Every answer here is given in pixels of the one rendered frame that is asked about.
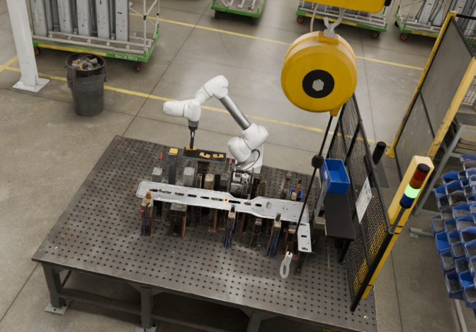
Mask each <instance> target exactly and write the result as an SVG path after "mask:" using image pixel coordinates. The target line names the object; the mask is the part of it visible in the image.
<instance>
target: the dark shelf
mask: <svg viewBox="0 0 476 332"><path fill-rule="evenodd" d="M318 170H319V182H320V189H321V187H322V182H323V180H324V179H323V176H322V172H321V170H322V168H318ZM322 206H324V207H325V212H324V219H325V232H326V237H327V238H330V239H340V240H345V241H355V240H356V238H355V234H354V230H353V222H352V218H351V211H350V207H349V200H348V195H347V192H346V194H336V193H328V192H326V195H325V197H324V201H323V203H322Z"/></svg>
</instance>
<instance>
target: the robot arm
mask: <svg viewBox="0 0 476 332"><path fill-rule="evenodd" d="M227 87H228V81H227V80H226V78H225V77H224V76H216V77H214V78H212V79H211V80H209V81H208V82H207V83H206V84H205V85H203V86H202V87H201V88H200V89H199V90H198V91H197V92H196V93H195V96H194V99H192V100H187V101H169V102H165V104H164V112H165V113H166V114H167V115H172V116H177V117H185V118H188V128H189V130H190V131H191V136H190V149H193V143H194V137H195V133H196V131H195V130H197V129H198V125H199V120H200V114H201V104H203V103H204V102H206V101H207V100H209V99H210V98H212V97H213V96H214V97H215V98H216V99H219V100H220V102H221V103H222V104H223V106H224V107H225V108H226V109H227V111H228V112H229V113H230V115H231V116H232V117H233V118H234V120H235V121H236V122H237V124H238V125H239V126H240V127H241V128H242V134H243V137H233V138H231V139H230V140H229V141H228V148H229V151H230V153H231V154H232V155H233V157H234V158H235V159H236V160H238V162H237V163H236V164H235V166H240V167H242V169H243V168H244V167H246V166H248V165H249V164H251V163H254V162H255V161H256V159H255V151H254V150H253V149H255V148H257V147H258V146H259V145H261V144H262V143H263V142H264V141H265V140H266V139H267V136H268V133H267V131H266V128H265V127H263V126H261V125H259V126H257V125H256V124H254V123H250V122H249V120H248V119H247V117H246V116H245V114H244V113H243V112H242V111H241V110H240V108H239V107H238V105H237V104H236V103H235V102H234V100H233V99H232V97H231V96H230V95H229V94H228V90H227ZM251 150H253V151H251Z"/></svg>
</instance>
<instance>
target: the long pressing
mask: <svg viewBox="0 0 476 332"><path fill-rule="evenodd" d="M161 187H162V188H161ZM149 189H155V190H158V192H152V191H149ZM159 189H161V192H159ZM163 190H164V191H169V192H171V194H166V193H162V191H163ZM147 192H150V193H151V196H152V197H153V200H159V201H164V202H176V203H181V204H187V205H195V206H200V207H209V208H215V209H220V210H230V208H231V205H236V208H235V210H236V212H244V213H249V214H252V215H254V216H256V217H263V218H268V219H275V217H276V213H277V212H281V218H280V220H283V221H288V222H298V220H299V218H300V214H301V211H302V207H303V204H304V203H303V202H296V201H291V200H282V199H276V198H267V197H261V196H258V197H256V198H254V199H253V200H245V199H239V198H234V197H233V196H232V195H230V194H229V193H225V192H220V191H214V190H205V189H200V188H190V187H185V186H179V185H170V184H165V183H155V182H150V181H142V182H141V183H140V184H139V186H138V189H137V192H136V196H137V197H138V198H144V196H146V193H147ZM175 193H183V194H184V196H182V195H175ZM188 194H189V195H196V196H197V197H196V198H192V197H188ZM201 196H204V197H209V200H207V199H202V198H200V197H201ZM224 196H225V197H229V200H234V201H239V202H241V204H237V203H231V202H229V203H228V205H226V204H223V202H222V201H217V200H211V198H219V199H224ZM245 202H249V203H251V205H245V204H244V203H245ZM267 202H270V203H271V205H270V207H269V208H267V207H266V203H267ZM255 204H260V205H261V207H257V206H256V205H255ZM283 207H284V209H283ZM252 208H253V209H252ZM287 208H288V209H287ZM300 222H305V223H308V222H309V214H308V206H307V204H306V205H305V209H304V212H303V215H302V219H301V221H300Z"/></svg>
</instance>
